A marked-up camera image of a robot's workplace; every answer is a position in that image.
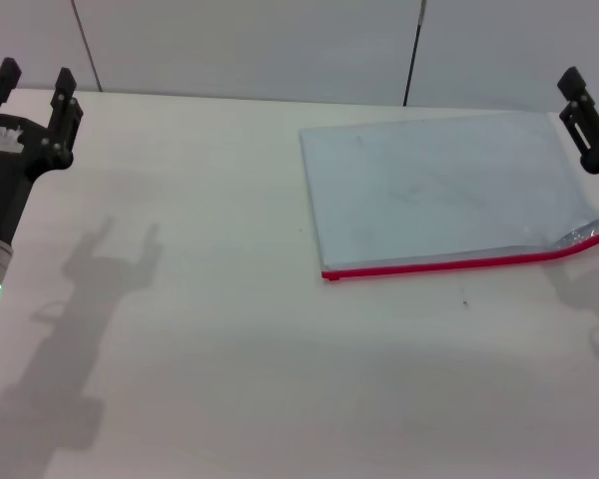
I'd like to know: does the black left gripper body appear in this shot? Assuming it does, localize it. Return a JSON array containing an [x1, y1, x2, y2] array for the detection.
[[0, 113, 49, 246]]

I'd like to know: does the clear document bag red zipper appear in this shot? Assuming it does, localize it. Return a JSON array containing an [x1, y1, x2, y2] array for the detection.
[[299, 111, 599, 285]]

